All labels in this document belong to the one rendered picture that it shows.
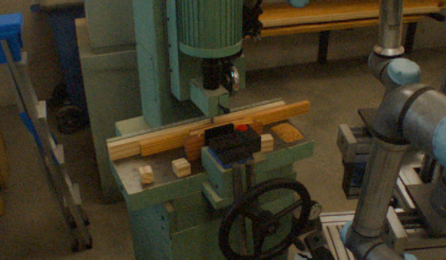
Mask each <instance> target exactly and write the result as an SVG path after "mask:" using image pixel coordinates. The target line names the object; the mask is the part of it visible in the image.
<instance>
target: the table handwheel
mask: <svg viewBox="0 0 446 260"><path fill-rule="evenodd" d="M274 189H292V190H294V191H295V192H296V193H297V194H298V195H299V196H300V199H299V200H298V201H296V202H294V203H293V204H292V205H290V206H288V207H286V208H285V209H282V210H281V212H279V213H277V214H274V215H273V214H272V213H271V212H270V211H264V210H263V209H262V208H261V206H260V205H257V206H255V207H251V205H249V203H250V202H251V201H252V200H254V199H255V198H257V197H258V196H260V195H263V194H264V193H265V192H267V191H270V190H274ZM299 206H301V212H300V215H299V219H298V221H297V223H296V225H295V226H294V227H293V229H292V230H291V231H290V233H289V234H288V235H287V236H286V237H285V238H284V239H283V240H282V241H281V242H280V243H278V244H277V245H276V246H274V247H272V248H271V249H268V250H266V251H265V252H263V253H261V251H262V245H263V243H264V240H265V236H271V235H273V234H274V233H275V232H276V231H277V230H278V226H280V221H279V219H280V218H282V217H284V216H285V215H287V214H288V213H289V212H291V211H293V210H294V209H295V208H297V207H299ZM243 208H245V209H246V210H244V209H243ZM311 210H312V200H311V196H310V194H309V192H308V190H307V188H306V187H305V186H304V185H303V183H301V182H299V181H297V180H295V179H292V178H271V179H268V180H266V181H264V182H262V183H258V184H257V185H255V186H253V187H251V188H249V189H248V190H246V191H245V193H243V194H242V195H241V196H240V197H239V198H238V199H237V200H236V201H235V202H234V203H233V204H232V205H231V207H230V208H229V210H228V211H227V212H226V213H225V215H224V217H223V219H222V221H221V224H220V228H219V232H218V244H219V248H220V251H221V253H222V254H223V255H224V257H225V258H227V259H228V260H271V259H274V258H275V257H276V256H277V255H279V254H281V253H282V252H283V251H285V250H286V249H287V248H289V247H290V246H291V245H292V244H293V242H292V240H291V239H290V237H291V236H292V234H294V235H296V236H297V237H299V236H300V235H301V233H302V231H303V230H304V228H305V226H306V224H307V222H308V219H309V217H310V214H311ZM237 215H242V216H244V217H247V218H249V219H251V220H254V226H255V227H256V229H257V230H258V231H259V232H260V237H259V240H258V244H257V249H256V251H255V253H254V255H252V256H243V255H239V254H237V253H235V252H234V251H233V250H232V249H231V247H230V243H229V233H230V230H231V226H232V224H233V221H234V220H235V218H236V216H237Z"/></svg>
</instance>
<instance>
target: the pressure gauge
mask: <svg viewBox="0 0 446 260"><path fill-rule="evenodd" d="M318 207H319V208H318ZM316 210H317V211H316ZM314 212H315V213H314ZM321 212H322V206H321V205H320V204H319V203H318V202H317V201H316V200H312V210H311V214H310V217H309V219H308V220H313V219H315V218H317V217H318V216H319V215H320V214H321Z"/></svg>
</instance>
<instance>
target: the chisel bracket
mask: <svg viewBox="0 0 446 260"><path fill-rule="evenodd" d="M189 93H190V99H191V100H192V102H194V103H195V105H196V106H197V107H198V108H199V109H200V110H201V111H202V112H203V113H204V114H205V115H206V116H207V117H208V118H210V117H213V116H220V115H223V114H224V113H223V110H222V109H220V108H219V107H218V104H221V105H222V106H223V107H224V108H229V92H228V91H227V90H226V89H225V88H223V87H222V86H221V85H220V87H219V88H218V90H205V88H203V87H202V77H200V78H196V79H191V80H189Z"/></svg>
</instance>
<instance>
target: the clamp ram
mask: <svg viewBox="0 0 446 260"><path fill-rule="evenodd" d="M232 132H234V125H233V124H232V122H231V123H229V124H225V125H222V126H216V127H212V128H210V129H204V140H205V146H206V147H208V146H209V139H211V138H214V137H220V136H223V135H226V134H229V133H232Z"/></svg>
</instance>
